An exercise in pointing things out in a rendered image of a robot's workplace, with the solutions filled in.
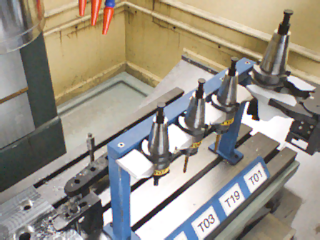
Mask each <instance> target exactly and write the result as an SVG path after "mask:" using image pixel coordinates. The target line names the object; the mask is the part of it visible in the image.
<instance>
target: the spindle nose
mask: <svg viewBox="0 0 320 240"><path fill-rule="evenodd" d="M44 14H45V7H44V0H0V55H2V54H6V53H9V52H11V51H15V50H17V49H19V48H21V47H23V46H25V45H27V44H30V43H31V42H32V41H33V40H34V39H35V38H36V37H37V36H38V35H39V34H40V33H41V32H42V31H43V30H44V27H45V25H46V20H45V16H44Z"/></svg>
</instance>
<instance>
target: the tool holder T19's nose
mask: <svg viewBox="0 0 320 240"><path fill-rule="evenodd" d="M211 128H212V130H213V131H214V132H215V134H217V135H223V134H226V133H228V132H229V129H230V124H229V125H219V124H214V125H211Z"/></svg>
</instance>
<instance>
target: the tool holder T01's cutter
mask: <svg viewBox="0 0 320 240"><path fill-rule="evenodd" d="M246 115H249V116H252V118H251V120H256V121H259V120H260V118H259V117H258V104H257V103H256V102H255V101H254V98H253V99H251V100H250V102H249V104H248V106H247V109H246Z"/></svg>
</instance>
